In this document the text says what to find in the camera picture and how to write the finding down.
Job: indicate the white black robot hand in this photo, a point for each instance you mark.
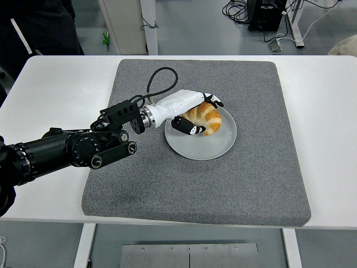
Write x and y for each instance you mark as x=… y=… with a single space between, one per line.
x=178 y=103

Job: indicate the grey foot pedal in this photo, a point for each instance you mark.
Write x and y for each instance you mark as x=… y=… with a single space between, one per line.
x=275 y=46

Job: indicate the grey foam mat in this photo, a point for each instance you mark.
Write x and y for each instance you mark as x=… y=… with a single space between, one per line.
x=195 y=190

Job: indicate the white desk leg with foot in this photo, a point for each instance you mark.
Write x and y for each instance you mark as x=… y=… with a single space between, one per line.
x=296 y=25

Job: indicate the person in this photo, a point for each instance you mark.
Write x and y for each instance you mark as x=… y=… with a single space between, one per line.
x=42 y=25

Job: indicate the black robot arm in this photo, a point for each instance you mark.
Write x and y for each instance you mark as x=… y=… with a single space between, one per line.
x=50 y=150

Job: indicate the small green object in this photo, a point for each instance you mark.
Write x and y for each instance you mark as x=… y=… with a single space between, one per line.
x=106 y=39

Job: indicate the white square post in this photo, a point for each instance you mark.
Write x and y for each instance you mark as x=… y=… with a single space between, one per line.
x=150 y=36

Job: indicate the white table leg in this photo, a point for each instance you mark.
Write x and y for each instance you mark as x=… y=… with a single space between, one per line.
x=293 y=248
x=83 y=245

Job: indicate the beige rounded object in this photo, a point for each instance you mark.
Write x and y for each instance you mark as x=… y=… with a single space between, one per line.
x=344 y=47

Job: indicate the black computer box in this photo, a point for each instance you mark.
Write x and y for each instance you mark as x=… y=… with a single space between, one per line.
x=265 y=16

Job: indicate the golden croissant bread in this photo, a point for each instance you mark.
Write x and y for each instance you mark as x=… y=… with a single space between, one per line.
x=210 y=120

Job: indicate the white panel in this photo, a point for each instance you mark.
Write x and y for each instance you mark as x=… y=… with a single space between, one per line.
x=125 y=22

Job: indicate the grey round plate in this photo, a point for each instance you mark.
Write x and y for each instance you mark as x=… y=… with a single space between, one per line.
x=200 y=148

